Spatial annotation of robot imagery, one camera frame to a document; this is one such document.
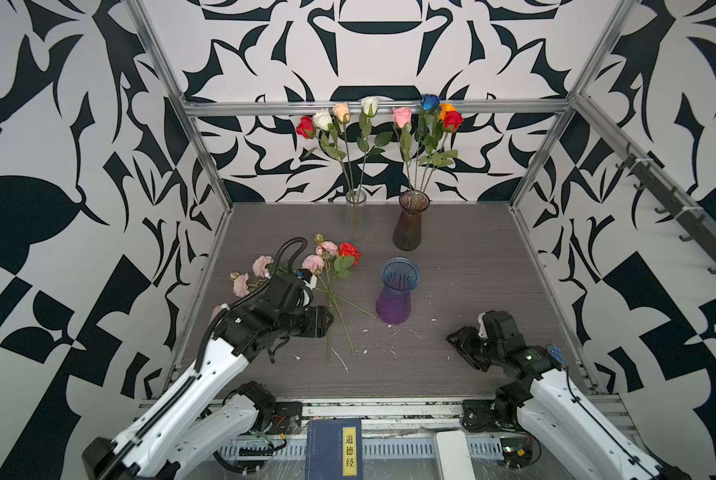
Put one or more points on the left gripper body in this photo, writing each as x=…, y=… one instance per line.
x=307, y=321

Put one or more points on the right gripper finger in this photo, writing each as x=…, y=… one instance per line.
x=475, y=359
x=466, y=341

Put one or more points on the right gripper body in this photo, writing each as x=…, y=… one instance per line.
x=497, y=352

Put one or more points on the pink peony flower stem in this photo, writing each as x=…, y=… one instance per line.
x=244, y=283

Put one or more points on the small red carnation stem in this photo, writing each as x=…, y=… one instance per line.
x=347, y=257

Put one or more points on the blue purple glass vase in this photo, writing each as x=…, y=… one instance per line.
x=400, y=277

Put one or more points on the clear glass vase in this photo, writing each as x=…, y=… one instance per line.
x=356, y=223

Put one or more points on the dark purple glass vase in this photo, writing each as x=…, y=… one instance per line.
x=407, y=235

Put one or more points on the white rose stem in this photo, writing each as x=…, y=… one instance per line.
x=369, y=110
x=329, y=142

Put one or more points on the peach rose stem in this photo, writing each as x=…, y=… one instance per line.
x=342, y=116

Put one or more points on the large red rose stem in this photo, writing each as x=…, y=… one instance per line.
x=443, y=157

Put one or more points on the pink rose stem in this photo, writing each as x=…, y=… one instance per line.
x=402, y=118

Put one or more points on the orange rose stem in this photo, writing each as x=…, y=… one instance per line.
x=445, y=108

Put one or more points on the blue rose stem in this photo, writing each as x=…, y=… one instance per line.
x=426, y=135

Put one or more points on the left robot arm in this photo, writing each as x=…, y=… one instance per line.
x=179, y=432

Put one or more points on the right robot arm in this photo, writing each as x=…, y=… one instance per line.
x=542, y=402

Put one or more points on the small blue object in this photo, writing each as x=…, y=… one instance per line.
x=556, y=353

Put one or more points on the white rectangular device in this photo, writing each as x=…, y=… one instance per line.
x=453, y=460

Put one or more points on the blue book yellow label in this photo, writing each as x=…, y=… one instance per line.
x=334, y=449

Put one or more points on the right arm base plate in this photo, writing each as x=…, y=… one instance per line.
x=481, y=416

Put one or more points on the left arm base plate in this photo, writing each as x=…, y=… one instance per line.
x=279, y=418

